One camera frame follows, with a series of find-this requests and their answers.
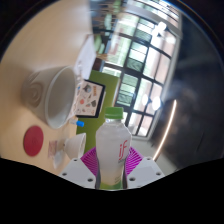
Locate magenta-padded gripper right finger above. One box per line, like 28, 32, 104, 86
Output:
124, 146, 165, 188

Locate curved linear ceiling light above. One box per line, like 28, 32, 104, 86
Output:
152, 99, 178, 163

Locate blue-capped white pen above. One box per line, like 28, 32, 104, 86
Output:
69, 119, 85, 128

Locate white paper sheets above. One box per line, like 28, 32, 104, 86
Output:
73, 33, 98, 81

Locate small white paper packet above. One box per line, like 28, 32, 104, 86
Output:
48, 139, 64, 169

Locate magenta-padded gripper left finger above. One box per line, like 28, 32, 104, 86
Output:
59, 148, 100, 190

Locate black-framed window wall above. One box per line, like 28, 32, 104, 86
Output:
91, 0, 183, 138

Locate green upholstered bench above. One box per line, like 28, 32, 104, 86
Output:
75, 69, 121, 154

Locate clear green-capped drink bottle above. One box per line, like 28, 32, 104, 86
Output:
95, 106, 133, 190

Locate beige patterned paper cup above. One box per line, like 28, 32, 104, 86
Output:
21, 65, 78, 130

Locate group of wooden green-seated chairs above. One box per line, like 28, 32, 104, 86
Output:
91, 9, 118, 54

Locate group of pendant lamps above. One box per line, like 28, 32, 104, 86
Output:
141, 21, 168, 111

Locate flat round red coaster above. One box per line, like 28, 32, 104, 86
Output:
23, 125, 45, 158

